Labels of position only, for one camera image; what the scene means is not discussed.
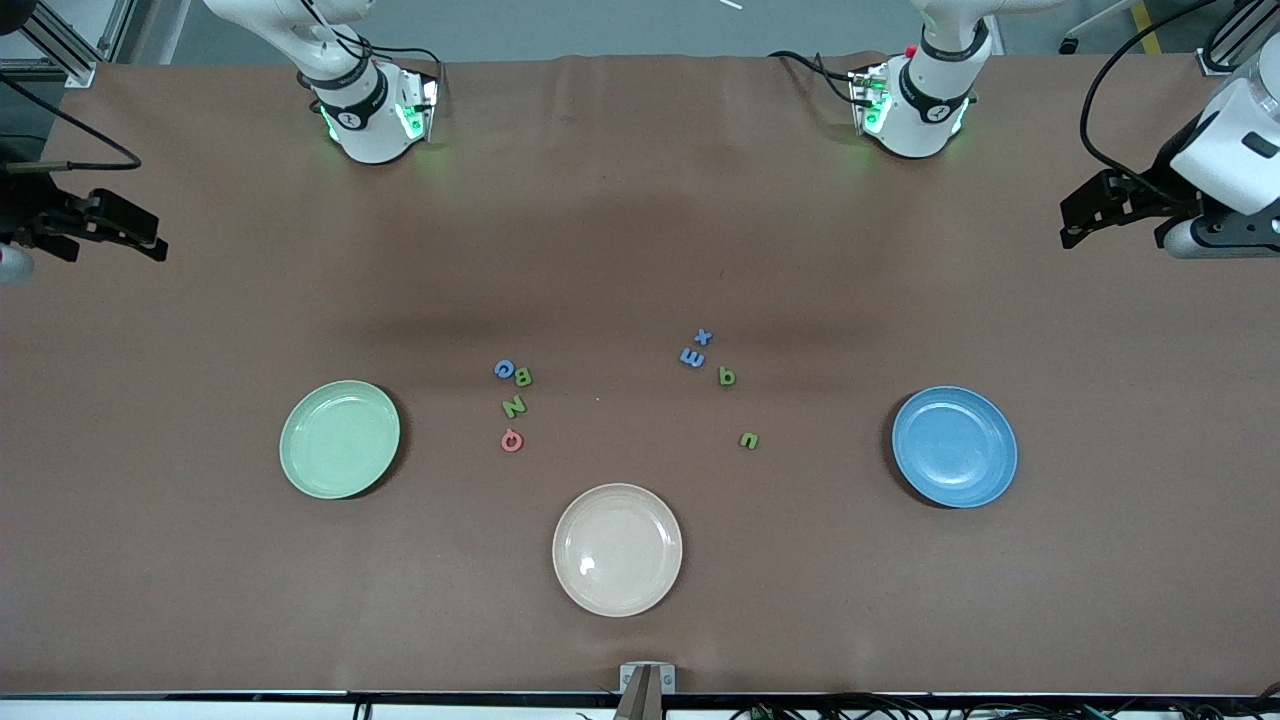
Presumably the tangled cable bundle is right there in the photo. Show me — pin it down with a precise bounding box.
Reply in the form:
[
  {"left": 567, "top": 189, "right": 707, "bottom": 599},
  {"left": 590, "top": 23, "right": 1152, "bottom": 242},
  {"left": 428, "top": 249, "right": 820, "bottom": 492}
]
[{"left": 730, "top": 695, "right": 1280, "bottom": 720}]

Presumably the black right base cable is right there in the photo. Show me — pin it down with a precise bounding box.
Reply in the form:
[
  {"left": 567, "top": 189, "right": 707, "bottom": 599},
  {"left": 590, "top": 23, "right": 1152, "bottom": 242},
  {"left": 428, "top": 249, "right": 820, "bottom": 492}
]
[{"left": 330, "top": 25, "right": 443, "bottom": 83}]

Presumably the brown table mat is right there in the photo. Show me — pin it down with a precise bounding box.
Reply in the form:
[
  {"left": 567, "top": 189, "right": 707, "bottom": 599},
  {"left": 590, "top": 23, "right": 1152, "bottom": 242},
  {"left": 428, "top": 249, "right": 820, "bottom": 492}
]
[{"left": 0, "top": 52, "right": 1280, "bottom": 696}]

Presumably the black base cable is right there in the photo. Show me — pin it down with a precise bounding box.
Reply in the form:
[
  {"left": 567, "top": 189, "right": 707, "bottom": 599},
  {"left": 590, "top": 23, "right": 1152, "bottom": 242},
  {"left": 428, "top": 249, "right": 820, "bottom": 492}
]
[
  {"left": 768, "top": 50, "right": 863, "bottom": 106},
  {"left": 330, "top": 25, "right": 443, "bottom": 83}
]

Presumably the blue plate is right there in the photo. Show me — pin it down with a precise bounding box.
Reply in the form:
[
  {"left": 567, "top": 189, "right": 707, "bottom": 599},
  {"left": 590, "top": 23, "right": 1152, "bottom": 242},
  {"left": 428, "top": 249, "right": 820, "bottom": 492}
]
[{"left": 891, "top": 386, "right": 1019, "bottom": 509}]

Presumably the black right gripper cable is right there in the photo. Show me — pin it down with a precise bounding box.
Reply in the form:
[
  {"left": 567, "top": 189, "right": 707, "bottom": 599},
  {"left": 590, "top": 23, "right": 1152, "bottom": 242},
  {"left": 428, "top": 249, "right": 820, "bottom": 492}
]
[{"left": 0, "top": 75, "right": 143, "bottom": 174}]

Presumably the metal camera pole mount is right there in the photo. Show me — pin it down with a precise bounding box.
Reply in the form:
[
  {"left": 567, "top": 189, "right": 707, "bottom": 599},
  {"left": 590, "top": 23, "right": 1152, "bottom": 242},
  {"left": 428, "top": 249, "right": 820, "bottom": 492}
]
[{"left": 612, "top": 663, "right": 677, "bottom": 720}]

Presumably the light green plate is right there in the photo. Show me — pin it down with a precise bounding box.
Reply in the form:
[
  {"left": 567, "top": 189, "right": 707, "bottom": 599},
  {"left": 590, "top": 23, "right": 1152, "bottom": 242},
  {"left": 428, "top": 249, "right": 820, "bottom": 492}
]
[{"left": 279, "top": 380, "right": 402, "bottom": 500}]

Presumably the black left base cable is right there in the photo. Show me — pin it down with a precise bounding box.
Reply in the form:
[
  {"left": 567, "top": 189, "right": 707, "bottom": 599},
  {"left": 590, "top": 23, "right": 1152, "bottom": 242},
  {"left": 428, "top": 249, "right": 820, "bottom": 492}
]
[{"left": 768, "top": 50, "right": 863, "bottom": 106}]

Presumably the beige plate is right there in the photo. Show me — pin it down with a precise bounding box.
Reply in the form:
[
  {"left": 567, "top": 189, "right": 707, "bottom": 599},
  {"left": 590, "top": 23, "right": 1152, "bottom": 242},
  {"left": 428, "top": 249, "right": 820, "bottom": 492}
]
[{"left": 552, "top": 483, "right": 684, "bottom": 618}]

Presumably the white stand leg black caster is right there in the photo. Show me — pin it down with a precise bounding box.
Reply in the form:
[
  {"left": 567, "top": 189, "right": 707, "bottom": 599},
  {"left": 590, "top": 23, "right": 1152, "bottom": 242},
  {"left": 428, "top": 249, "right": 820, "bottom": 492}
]
[{"left": 1060, "top": 0, "right": 1136, "bottom": 54}]

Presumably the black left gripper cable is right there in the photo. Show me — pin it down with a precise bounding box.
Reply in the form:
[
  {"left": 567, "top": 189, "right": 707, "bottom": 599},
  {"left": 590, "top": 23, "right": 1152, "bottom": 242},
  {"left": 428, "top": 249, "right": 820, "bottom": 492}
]
[{"left": 1078, "top": 0, "right": 1219, "bottom": 196}]

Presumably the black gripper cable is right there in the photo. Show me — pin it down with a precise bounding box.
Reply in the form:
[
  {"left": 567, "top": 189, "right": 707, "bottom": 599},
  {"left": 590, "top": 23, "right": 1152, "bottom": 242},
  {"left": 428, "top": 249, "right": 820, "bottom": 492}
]
[
  {"left": 0, "top": 75, "right": 143, "bottom": 174},
  {"left": 1078, "top": 0, "right": 1219, "bottom": 196}
]

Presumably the left base box green light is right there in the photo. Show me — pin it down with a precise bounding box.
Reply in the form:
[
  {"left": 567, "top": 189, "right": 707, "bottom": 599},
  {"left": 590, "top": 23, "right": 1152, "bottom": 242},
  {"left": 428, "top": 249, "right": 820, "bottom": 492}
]
[{"left": 849, "top": 62, "right": 893, "bottom": 138}]

